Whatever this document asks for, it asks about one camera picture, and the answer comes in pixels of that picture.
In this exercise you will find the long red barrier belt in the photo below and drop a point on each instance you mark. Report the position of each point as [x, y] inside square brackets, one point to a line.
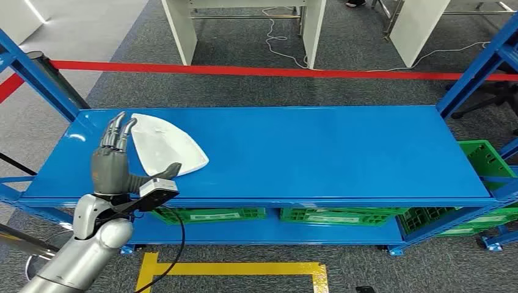
[242, 71]

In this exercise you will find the dark stanchion post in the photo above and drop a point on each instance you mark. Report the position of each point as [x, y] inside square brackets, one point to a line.
[60, 83]

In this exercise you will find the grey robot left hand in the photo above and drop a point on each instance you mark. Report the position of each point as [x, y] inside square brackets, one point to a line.
[107, 170]

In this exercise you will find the white desk with metal frame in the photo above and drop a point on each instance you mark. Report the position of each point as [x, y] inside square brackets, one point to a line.
[417, 28]
[182, 32]

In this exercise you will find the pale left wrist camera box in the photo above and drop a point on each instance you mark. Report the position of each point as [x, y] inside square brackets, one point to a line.
[158, 193]

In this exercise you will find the white plastic shell part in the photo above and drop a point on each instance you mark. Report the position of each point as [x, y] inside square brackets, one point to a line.
[166, 145]

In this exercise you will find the black office chair base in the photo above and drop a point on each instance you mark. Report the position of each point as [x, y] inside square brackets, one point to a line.
[499, 95]

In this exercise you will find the small black floor object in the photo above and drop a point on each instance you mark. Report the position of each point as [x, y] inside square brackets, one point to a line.
[364, 290]

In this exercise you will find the white platform with light strips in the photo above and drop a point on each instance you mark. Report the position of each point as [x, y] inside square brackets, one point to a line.
[16, 18]

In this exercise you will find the blue metal shelf rack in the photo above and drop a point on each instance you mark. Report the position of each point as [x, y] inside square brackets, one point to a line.
[303, 153]

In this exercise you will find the green plastic crate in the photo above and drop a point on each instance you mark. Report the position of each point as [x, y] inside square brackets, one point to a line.
[417, 220]
[174, 216]
[497, 216]
[295, 216]
[481, 157]

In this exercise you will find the short red barrier belt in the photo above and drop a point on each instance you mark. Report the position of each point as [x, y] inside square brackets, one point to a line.
[9, 87]

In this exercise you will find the person's shoe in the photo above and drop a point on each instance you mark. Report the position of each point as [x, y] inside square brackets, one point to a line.
[355, 3]

